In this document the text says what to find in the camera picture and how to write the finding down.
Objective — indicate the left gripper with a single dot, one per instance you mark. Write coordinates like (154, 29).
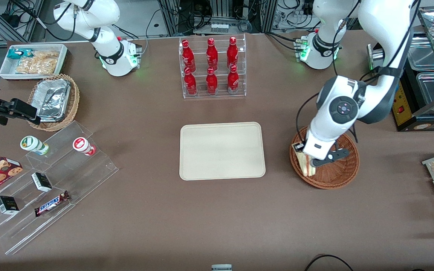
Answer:
(298, 146)

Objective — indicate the triangle sandwich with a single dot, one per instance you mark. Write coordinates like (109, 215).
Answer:
(306, 167)

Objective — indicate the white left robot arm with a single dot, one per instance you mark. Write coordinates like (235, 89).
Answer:
(382, 37)

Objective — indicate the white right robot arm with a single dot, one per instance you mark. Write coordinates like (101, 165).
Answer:
(89, 15)

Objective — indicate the round brown wicker basket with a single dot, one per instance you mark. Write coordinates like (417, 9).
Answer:
(337, 177)

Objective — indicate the oval tan wicker basket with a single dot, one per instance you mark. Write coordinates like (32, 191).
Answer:
(74, 98)

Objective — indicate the beige rectangular tray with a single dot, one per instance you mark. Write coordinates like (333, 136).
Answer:
(222, 150)

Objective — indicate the aluminium foil container stack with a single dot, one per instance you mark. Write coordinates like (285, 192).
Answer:
(53, 99)

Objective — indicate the green lid yogurt bottle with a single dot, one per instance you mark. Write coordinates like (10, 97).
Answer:
(32, 144)

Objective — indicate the white rectangular snack bin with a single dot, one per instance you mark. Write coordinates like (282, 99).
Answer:
(8, 71)

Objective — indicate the clear bag of crackers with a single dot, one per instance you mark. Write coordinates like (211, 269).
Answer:
(46, 55)
(36, 67)

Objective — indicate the teal snack packet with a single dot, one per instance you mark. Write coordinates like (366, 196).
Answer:
(18, 54)

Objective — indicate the red lid yogurt bottle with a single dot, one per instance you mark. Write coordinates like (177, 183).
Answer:
(82, 145)

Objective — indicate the small black carton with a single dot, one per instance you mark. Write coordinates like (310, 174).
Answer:
(7, 205)
(42, 181)

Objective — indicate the red cola bottle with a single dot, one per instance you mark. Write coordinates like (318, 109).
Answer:
(232, 54)
(233, 81)
(188, 56)
(190, 83)
(212, 54)
(211, 82)

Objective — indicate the clear acrylic stepped display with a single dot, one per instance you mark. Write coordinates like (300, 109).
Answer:
(89, 177)

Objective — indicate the Snickers chocolate bar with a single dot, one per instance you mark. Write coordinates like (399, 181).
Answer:
(51, 204)

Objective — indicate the clear acrylic bottle rack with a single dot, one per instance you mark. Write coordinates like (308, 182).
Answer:
(202, 94)

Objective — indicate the black food warmer cabinet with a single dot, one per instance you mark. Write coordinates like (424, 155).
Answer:
(409, 113)

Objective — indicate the silver metal block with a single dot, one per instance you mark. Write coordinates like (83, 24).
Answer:
(375, 56)

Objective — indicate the white power strip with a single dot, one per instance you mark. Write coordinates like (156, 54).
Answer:
(219, 27)

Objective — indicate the small grey device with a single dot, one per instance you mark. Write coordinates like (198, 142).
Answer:
(221, 267)

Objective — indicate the aluminium frame rack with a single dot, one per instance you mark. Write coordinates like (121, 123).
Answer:
(170, 17)

